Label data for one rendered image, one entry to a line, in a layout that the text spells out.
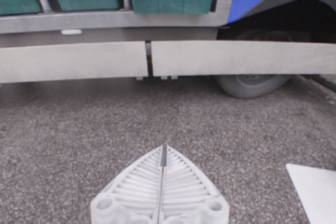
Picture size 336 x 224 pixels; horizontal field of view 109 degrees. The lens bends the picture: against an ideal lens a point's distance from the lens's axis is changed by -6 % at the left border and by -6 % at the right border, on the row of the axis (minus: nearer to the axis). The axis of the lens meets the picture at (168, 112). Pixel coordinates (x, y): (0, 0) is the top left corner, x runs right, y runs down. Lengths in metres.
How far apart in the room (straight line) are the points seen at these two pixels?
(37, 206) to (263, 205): 1.03
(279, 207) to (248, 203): 0.14
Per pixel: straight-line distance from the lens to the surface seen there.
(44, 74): 1.12
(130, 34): 0.83
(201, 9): 0.72
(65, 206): 0.84
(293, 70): 1.29
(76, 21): 0.88
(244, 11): 0.91
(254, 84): 1.37
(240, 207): 0.77
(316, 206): 0.97
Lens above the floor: 0.69
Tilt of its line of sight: 42 degrees down
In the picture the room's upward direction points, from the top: straight up
